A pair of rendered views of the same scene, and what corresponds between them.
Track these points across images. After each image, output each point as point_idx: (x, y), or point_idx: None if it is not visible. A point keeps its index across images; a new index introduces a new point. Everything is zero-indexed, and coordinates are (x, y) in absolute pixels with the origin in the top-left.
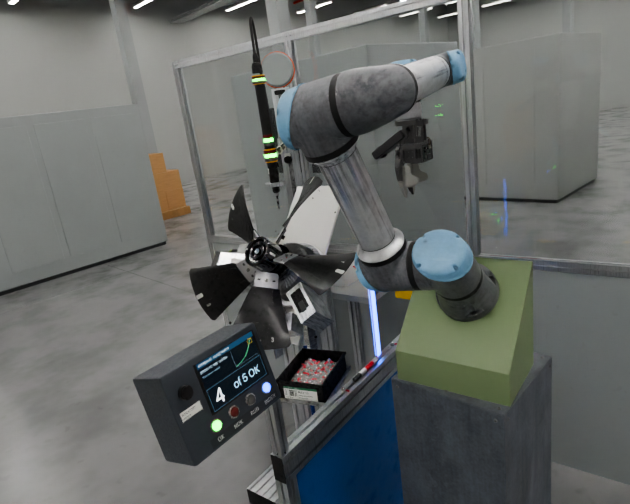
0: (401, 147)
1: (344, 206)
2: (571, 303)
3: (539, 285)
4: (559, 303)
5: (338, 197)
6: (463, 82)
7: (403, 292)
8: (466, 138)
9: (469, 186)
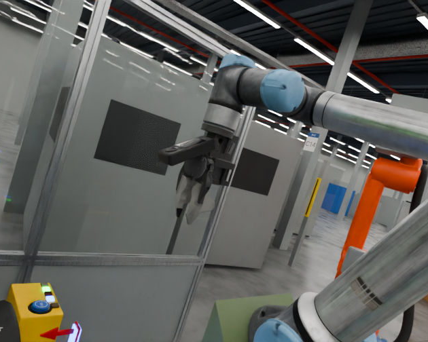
0: (212, 161)
1: (426, 294)
2: (113, 291)
3: (92, 279)
4: (103, 293)
5: None
6: (82, 69)
7: (30, 340)
8: (66, 127)
9: (51, 178)
